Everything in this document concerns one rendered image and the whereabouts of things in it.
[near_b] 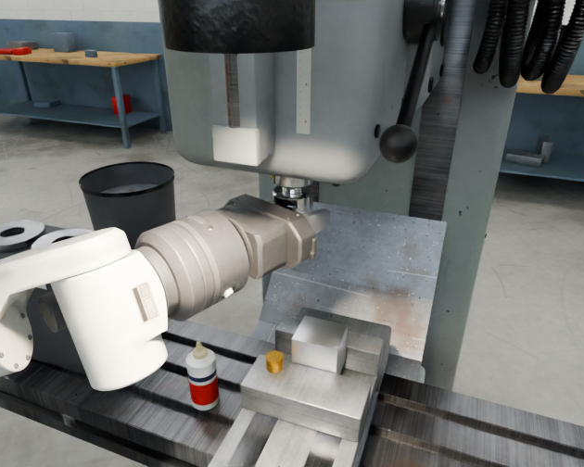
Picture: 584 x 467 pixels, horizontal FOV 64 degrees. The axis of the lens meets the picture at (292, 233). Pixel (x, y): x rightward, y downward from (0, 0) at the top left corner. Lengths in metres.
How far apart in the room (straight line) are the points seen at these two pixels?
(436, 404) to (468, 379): 1.47
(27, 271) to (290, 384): 0.33
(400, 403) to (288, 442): 0.23
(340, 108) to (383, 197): 0.53
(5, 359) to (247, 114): 0.27
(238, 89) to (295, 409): 0.37
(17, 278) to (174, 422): 0.39
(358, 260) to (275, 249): 0.47
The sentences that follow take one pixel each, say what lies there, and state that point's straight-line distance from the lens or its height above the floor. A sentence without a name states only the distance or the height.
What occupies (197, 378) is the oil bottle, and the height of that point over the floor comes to 1.00.
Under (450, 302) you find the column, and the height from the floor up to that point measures 0.92.
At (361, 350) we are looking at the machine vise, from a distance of 0.64.
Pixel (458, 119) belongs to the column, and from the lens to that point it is 0.84.
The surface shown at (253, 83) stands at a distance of 0.37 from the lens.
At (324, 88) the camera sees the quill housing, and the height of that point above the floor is 1.40.
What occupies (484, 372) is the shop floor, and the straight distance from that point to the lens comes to 2.27.
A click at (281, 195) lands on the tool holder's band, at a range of 0.51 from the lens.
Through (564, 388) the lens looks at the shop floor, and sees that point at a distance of 2.34.
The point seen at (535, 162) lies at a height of 0.27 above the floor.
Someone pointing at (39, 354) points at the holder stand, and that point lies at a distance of 0.87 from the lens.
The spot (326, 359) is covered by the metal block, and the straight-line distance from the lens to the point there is 0.60.
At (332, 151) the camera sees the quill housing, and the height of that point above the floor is 1.35.
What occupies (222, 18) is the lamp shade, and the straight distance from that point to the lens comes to 0.21.
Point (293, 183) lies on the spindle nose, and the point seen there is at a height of 1.29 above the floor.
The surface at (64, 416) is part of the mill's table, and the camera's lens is 0.83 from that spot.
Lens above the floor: 1.46
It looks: 27 degrees down
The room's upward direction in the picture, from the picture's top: straight up
